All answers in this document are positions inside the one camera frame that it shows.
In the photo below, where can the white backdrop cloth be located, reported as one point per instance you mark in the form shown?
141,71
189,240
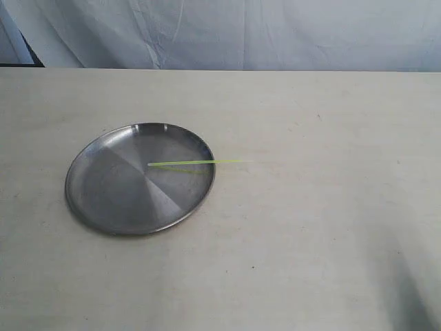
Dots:
232,35

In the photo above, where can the round stainless steel plate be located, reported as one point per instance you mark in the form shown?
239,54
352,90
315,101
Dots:
110,187

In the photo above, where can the thin green stick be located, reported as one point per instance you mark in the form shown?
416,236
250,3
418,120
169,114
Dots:
193,162

